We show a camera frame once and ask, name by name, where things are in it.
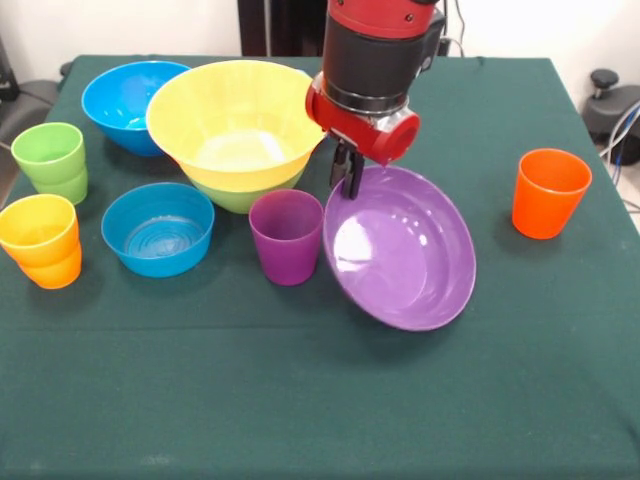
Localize black stand with knob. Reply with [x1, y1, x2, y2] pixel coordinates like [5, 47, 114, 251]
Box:
[582, 68, 640, 166]

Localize yellow cup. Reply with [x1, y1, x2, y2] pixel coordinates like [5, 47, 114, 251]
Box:
[0, 193, 81, 269]

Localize dark green table cloth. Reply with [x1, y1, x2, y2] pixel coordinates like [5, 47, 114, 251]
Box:
[0, 53, 640, 480]

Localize dark equipment box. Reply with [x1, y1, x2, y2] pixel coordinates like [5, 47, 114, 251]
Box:
[0, 37, 21, 104]

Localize green cup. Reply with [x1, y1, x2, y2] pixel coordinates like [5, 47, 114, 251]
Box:
[10, 122, 87, 189]
[34, 167, 90, 206]

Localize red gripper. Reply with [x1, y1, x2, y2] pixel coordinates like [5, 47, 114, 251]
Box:
[304, 71, 422, 201]

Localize yellow bowl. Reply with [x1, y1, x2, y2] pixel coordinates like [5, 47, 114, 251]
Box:
[145, 59, 329, 193]

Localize green bowl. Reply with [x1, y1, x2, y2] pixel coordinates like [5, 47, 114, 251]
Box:
[189, 167, 307, 215]

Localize small blue bowl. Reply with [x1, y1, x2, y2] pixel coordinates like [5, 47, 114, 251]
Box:
[100, 182, 216, 279]

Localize blue cable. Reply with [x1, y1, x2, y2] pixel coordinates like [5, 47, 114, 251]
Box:
[598, 97, 640, 169]

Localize purple bowl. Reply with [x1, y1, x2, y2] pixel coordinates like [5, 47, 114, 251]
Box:
[322, 164, 478, 333]

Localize orange cup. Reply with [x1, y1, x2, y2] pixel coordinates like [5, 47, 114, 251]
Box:
[18, 244, 83, 291]

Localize black cable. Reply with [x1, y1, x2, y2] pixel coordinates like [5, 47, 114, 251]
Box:
[447, 0, 467, 56]

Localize large blue bowl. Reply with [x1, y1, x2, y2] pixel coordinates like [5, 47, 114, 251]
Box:
[81, 60, 194, 158]

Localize red-orange cup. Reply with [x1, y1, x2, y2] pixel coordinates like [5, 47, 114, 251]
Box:
[511, 148, 594, 240]

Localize purple cup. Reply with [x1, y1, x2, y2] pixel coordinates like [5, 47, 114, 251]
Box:
[248, 188, 326, 286]

